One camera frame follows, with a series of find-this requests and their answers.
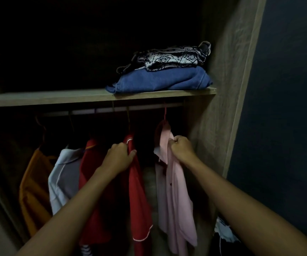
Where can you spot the person's right hand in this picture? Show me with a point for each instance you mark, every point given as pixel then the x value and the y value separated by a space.
pixel 184 149

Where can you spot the person's left hand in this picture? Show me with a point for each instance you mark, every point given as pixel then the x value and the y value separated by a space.
pixel 118 159

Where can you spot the pink plastic hanger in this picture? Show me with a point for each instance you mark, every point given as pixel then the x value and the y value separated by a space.
pixel 165 114

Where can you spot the red polo shirt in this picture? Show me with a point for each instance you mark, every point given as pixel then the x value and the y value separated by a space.
pixel 140 199

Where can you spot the pink polo shirt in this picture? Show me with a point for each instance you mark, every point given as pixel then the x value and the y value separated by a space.
pixel 177 205

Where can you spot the blue jeans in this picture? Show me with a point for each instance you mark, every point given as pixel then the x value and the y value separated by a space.
pixel 164 81

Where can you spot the orange shirt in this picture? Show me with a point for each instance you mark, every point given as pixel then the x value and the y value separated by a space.
pixel 33 189

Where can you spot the black white patterned clothes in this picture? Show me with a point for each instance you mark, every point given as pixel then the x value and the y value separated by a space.
pixel 169 58

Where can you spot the person's right forearm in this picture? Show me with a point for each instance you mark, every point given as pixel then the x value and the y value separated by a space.
pixel 249 215

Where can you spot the person's left forearm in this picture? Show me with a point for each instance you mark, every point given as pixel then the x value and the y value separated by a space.
pixel 68 221

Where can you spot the white plastic bag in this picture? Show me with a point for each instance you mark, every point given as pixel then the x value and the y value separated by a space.
pixel 226 230

